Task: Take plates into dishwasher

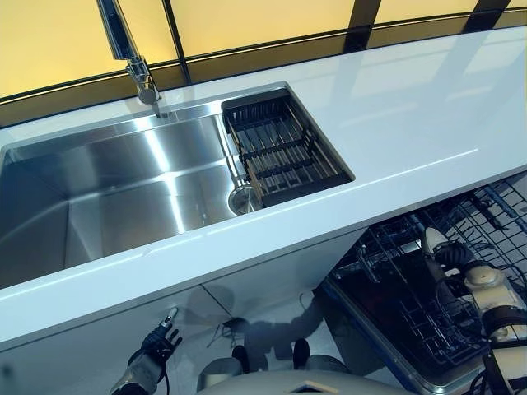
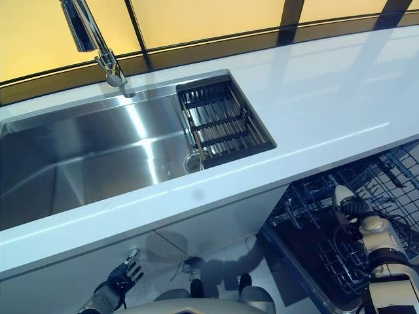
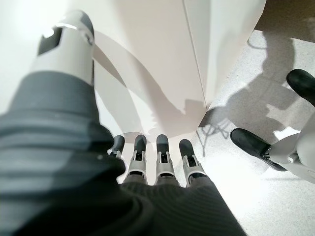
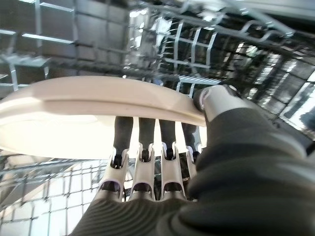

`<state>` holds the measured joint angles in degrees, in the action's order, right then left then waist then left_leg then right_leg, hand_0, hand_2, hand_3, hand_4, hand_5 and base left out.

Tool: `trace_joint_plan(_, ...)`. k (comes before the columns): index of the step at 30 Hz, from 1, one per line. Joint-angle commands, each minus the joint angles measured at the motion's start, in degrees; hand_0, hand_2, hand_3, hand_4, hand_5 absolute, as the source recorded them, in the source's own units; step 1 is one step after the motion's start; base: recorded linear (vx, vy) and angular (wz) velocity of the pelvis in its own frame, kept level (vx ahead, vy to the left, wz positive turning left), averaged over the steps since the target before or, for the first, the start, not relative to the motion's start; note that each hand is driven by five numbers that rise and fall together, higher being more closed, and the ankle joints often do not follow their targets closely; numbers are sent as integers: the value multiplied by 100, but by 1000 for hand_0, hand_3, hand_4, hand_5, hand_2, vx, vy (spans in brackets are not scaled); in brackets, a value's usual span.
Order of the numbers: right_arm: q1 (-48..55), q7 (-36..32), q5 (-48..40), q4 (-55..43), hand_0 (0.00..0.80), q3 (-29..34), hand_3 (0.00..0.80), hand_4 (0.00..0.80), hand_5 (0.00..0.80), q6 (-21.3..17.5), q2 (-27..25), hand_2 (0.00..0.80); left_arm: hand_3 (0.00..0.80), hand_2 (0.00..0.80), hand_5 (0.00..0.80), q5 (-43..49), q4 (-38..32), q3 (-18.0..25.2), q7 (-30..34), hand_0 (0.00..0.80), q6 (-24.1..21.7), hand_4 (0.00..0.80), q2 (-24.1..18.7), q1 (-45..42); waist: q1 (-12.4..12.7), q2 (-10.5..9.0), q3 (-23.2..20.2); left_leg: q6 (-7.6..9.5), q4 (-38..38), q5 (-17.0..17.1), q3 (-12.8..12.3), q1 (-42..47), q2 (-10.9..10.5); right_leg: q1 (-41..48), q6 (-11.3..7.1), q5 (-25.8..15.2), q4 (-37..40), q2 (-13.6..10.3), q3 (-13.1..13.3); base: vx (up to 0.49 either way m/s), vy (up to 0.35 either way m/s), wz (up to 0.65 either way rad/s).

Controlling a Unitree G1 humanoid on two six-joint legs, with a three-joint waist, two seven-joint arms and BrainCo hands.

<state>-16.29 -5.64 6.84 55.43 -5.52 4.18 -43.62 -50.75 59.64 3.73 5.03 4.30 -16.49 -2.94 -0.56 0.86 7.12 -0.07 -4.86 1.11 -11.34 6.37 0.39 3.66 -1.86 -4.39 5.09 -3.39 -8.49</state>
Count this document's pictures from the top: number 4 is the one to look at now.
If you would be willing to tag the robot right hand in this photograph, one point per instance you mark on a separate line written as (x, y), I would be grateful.
(246, 172)

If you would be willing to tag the white round plate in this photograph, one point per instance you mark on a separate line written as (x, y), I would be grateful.
(86, 110)

